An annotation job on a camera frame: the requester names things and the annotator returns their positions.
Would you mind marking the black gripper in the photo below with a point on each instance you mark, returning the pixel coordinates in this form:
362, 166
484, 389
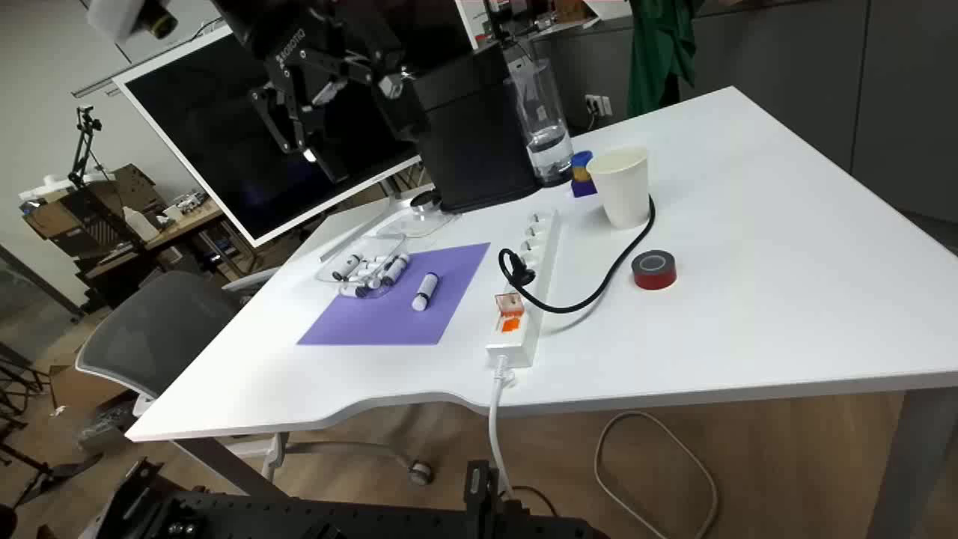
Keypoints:
308, 49

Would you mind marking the clear plastic container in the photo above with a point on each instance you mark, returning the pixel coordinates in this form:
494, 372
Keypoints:
367, 267

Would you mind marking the large black monitor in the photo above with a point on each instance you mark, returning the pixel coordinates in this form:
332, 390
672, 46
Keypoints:
199, 101

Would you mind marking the black coffee machine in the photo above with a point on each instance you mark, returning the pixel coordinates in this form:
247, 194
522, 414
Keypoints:
466, 127

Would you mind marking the black tripod stand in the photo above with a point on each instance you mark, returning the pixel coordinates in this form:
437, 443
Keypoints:
87, 131

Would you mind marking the wooden cluttered desk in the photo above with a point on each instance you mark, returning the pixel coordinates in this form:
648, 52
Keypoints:
117, 230

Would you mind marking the purple rectangular mat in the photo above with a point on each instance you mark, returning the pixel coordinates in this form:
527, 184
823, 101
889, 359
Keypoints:
389, 315

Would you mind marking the grey office chair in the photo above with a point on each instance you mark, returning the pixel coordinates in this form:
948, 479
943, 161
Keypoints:
154, 338

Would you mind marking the blue yellow small object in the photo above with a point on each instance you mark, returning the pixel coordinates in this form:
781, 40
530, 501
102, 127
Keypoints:
581, 182

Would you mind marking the white power strip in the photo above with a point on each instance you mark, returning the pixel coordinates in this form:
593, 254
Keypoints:
524, 273

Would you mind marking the white paper cup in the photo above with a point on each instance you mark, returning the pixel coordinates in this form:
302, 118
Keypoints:
623, 184

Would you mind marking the green hanging cloth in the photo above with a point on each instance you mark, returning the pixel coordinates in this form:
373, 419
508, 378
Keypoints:
663, 46

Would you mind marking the black camera rig base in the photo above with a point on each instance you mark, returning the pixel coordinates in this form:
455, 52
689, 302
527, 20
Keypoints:
154, 507

